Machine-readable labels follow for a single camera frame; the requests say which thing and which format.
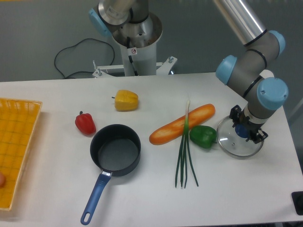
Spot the green bell pepper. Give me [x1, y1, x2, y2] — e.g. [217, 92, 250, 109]
[189, 125, 217, 149]

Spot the black device at table edge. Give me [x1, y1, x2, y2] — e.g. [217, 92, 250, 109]
[291, 191, 303, 216]

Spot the glass lid with blue knob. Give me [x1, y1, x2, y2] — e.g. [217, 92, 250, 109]
[216, 116, 264, 159]

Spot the dark pot with blue handle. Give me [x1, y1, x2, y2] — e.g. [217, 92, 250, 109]
[80, 124, 141, 225]

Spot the yellow bell pepper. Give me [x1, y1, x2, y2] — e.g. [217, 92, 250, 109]
[112, 90, 139, 112]

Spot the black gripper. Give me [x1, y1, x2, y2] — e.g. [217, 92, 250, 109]
[229, 105, 268, 144]

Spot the black cable on floor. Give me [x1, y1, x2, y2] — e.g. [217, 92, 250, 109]
[54, 38, 116, 79]

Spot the red bell pepper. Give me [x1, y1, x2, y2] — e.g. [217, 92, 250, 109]
[75, 111, 96, 136]

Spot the yellow woven basket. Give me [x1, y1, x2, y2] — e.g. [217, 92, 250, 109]
[0, 98, 43, 211]

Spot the orange baguette bread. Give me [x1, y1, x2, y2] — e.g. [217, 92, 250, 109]
[149, 104, 215, 145]

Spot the white base frame with bolts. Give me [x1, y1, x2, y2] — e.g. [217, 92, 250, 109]
[92, 56, 178, 78]

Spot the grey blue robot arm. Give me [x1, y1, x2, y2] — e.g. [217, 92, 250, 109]
[89, 0, 288, 143]

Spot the green onion stalk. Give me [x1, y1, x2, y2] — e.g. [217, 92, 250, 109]
[175, 100, 199, 189]

